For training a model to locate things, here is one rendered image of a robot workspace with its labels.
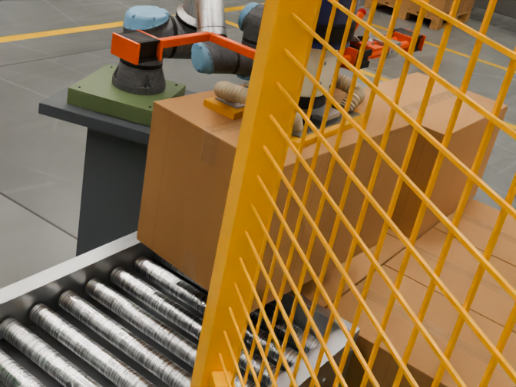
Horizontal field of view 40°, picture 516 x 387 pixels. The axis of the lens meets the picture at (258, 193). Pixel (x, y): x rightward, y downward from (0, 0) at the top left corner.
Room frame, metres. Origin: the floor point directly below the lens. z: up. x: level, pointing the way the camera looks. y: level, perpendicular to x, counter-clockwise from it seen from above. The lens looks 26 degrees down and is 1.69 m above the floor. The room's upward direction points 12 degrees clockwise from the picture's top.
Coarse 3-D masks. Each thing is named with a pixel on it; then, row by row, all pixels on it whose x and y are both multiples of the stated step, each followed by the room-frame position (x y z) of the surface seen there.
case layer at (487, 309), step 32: (480, 224) 2.45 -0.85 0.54; (512, 224) 2.51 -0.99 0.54; (384, 256) 2.04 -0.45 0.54; (448, 256) 2.14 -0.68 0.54; (512, 256) 2.24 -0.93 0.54; (384, 288) 1.85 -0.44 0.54; (416, 288) 1.89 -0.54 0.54; (448, 288) 1.93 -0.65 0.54; (480, 288) 1.98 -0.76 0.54; (352, 320) 1.65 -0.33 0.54; (448, 320) 1.75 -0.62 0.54; (480, 320) 1.79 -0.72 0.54; (384, 352) 1.55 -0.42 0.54; (416, 352) 1.57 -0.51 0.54; (480, 352) 1.63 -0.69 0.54; (512, 352) 1.66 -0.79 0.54; (352, 384) 1.58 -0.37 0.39; (384, 384) 1.53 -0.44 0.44; (448, 384) 1.46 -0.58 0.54; (512, 384) 1.52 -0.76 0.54
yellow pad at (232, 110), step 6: (216, 96) 1.70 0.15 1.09; (204, 102) 1.66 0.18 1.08; (210, 102) 1.65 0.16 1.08; (216, 102) 1.65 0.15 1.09; (222, 102) 1.66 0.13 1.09; (228, 102) 1.66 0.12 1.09; (210, 108) 1.65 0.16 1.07; (216, 108) 1.64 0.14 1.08; (222, 108) 1.63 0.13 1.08; (228, 108) 1.63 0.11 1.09; (234, 108) 1.64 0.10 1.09; (240, 108) 1.65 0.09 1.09; (222, 114) 1.63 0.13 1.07; (228, 114) 1.62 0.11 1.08; (234, 114) 1.61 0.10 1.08; (240, 114) 1.63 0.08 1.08
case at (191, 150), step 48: (192, 96) 1.71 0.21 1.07; (336, 96) 1.95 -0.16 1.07; (192, 144) 1.53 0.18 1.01; (144, 192) 1.62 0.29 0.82; (192, 192) 1.52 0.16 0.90; (336, 192) 1.61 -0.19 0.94; (384, 192) 1.82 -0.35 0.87; (144, 240) 1.61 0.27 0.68; (192, 240) 1.51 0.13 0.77; (288, 240) 1.48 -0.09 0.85; (336, 240) 1.67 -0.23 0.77; (288, 288) 1.53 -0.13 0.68
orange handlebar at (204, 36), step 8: (200, 32) 1.80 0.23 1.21; (208, 32) 1.82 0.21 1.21; (168, 40) 1.68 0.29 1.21; (176, 40) 1.71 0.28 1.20; (184, 40) 1.73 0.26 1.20; (192, 40) 1.76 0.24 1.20; (200, 40) 1.78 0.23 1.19; (208, 40) 1.81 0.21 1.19; (216, 40) 1.80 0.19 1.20; (224, 40) 1.79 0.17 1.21; (232, 40) 1.79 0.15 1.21; (232, 48) 1.77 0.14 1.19; (240, 48) 1.76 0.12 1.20; (248, 48) 1.75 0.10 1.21; (376, 48) 2.00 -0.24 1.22; (248, 56) 1.74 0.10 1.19; (344, 56) 1.87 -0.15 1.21; (376, 56) 2.02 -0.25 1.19
